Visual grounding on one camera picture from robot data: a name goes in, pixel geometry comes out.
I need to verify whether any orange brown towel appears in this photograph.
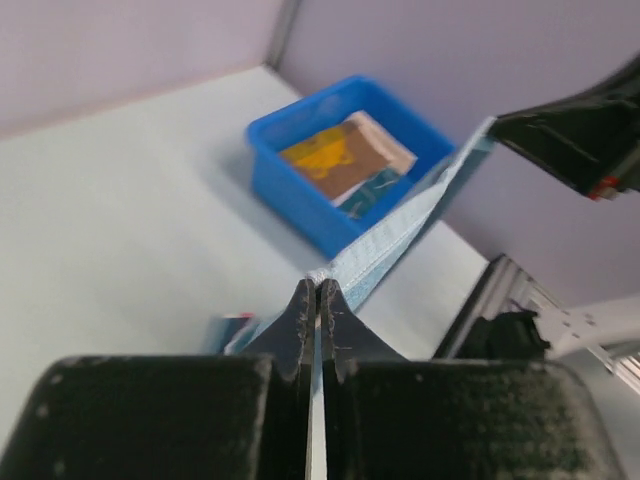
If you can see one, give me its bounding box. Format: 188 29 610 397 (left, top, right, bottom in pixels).
280 110 417 206

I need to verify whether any aluminium front rail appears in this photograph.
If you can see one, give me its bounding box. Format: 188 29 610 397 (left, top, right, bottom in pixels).
434 255 639 373

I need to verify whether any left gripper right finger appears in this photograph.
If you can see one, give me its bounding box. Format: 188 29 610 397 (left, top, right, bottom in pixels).
318 280 626 479

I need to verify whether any Doraemon teal beige towel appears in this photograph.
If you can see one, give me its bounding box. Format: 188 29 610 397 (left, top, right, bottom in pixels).
332 167 404 220

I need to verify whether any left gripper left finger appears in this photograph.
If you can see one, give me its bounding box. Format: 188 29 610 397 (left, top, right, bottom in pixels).
1 280 316 479

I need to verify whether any blue plastic bin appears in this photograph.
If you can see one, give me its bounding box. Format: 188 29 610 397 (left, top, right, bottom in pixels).
246 75 454 258

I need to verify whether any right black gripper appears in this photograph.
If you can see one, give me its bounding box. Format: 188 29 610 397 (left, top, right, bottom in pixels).
492 55 639 201

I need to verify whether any light blue towel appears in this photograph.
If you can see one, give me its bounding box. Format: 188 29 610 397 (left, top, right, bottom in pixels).
204 117 496 354

